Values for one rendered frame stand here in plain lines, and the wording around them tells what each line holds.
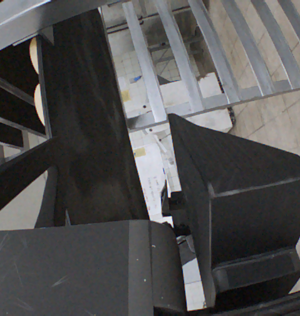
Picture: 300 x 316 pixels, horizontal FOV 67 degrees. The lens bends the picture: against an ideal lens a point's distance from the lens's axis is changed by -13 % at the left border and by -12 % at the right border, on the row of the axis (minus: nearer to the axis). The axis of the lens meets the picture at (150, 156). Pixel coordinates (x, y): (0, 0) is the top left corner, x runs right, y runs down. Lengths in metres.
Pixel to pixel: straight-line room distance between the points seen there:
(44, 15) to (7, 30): 0.03
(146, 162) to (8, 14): 4.10
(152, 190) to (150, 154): 0.58
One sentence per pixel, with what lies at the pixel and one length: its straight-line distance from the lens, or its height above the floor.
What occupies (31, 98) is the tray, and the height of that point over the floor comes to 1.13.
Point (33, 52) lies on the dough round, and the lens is 0.26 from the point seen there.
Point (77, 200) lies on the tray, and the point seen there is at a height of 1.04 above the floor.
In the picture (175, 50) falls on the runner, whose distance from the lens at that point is 0.67.
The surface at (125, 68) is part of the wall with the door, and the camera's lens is 4.77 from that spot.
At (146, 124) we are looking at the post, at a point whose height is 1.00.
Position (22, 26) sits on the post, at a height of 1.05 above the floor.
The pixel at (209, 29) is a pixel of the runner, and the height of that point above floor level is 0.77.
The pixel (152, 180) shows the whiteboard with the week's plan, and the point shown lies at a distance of 4.23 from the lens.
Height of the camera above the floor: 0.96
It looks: 4 degrees up
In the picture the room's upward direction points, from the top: 105 degrees counter-clockwise
